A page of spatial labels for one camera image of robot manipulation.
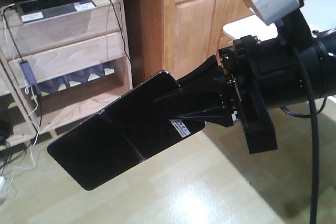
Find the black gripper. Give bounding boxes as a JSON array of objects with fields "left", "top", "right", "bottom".
[{"left": 154, "top": 35, "right": 305, "bottom": 154}]

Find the black foldable phone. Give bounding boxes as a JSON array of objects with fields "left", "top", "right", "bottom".
[{"left": 47, "top": 71, "right": 205, "bottom": 190}]

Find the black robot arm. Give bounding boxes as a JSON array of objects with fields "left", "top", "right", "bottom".
[{"left": 153, "top": 10, "right": 335, "bottom": 154}]

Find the wooden desk shelf unit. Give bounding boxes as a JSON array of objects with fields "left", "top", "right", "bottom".
[{"left": 1, "top": 0, "right": 132, "bottom": 148}]

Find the wooden wardrobe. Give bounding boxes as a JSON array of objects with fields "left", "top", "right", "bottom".
[{"left": 121, "top": 0, "right": 336, "bottom": 88}]

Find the grey usb hub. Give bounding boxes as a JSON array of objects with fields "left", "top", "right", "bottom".
[{"left": 19, "top": 61, "right": 37, "bottom": 86}]

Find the black laptop cable right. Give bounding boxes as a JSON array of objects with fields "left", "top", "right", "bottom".
[{"left": 86, "top": 0, "right": 127, "bottom": 59}]

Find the black laptop cable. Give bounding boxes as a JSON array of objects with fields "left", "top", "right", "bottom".
[
  {"left": 2, "top": 6, "right": 24, "bottom": 63},
  {"left": 86, "top": 0, "right": 127, "bottom": 59}
]

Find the white laptop cable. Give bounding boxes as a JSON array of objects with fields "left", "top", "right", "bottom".
[{"left": 0, "top": 82, "right": 43, "bottom": 204}]

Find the black laptop cable left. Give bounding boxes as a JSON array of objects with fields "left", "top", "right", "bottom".
[{"left": 2, "top": 6, "right": 24, "bottom": 63}]

